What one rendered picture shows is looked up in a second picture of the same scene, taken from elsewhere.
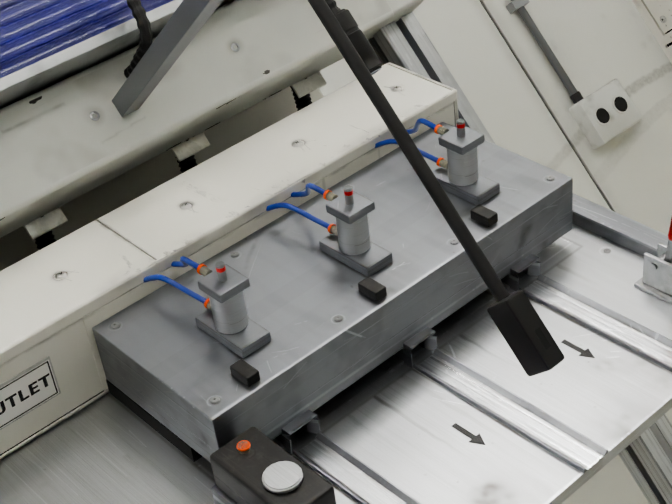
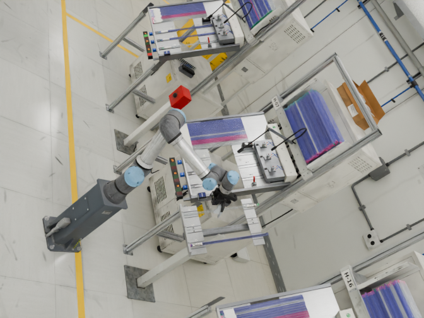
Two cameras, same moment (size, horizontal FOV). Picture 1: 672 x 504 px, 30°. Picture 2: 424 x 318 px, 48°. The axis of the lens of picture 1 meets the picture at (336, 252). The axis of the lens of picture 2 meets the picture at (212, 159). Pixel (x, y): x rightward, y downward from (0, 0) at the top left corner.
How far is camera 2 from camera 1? 323 cm
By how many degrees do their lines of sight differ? 73
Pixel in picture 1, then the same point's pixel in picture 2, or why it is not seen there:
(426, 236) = (266, 164)
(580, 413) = (243, 170)
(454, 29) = not seen: outside the picture
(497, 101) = not seen: outside the picture
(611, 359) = (248, 175)
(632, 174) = not seen: outside the picture
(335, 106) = (291, 166)
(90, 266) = (277, 139)
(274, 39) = (298, 159)
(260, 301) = (265, 149)
